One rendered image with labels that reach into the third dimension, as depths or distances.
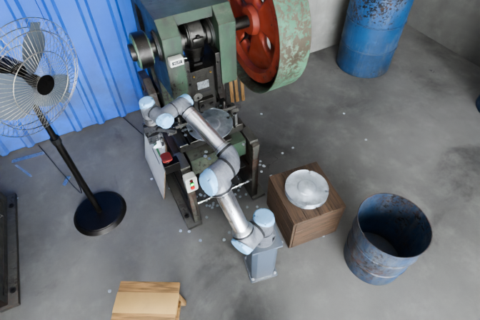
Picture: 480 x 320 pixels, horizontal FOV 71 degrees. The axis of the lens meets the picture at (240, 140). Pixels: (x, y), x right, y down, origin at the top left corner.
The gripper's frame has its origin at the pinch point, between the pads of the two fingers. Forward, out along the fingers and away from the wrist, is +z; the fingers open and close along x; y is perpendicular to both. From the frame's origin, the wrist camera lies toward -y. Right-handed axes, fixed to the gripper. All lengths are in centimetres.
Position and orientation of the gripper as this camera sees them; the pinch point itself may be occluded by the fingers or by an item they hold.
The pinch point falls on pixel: (163, 146)
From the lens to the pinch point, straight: 196.5
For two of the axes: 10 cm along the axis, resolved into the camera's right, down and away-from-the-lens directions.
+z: 0.1, 6.7, 7.4
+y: -8.9, 3.5, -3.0
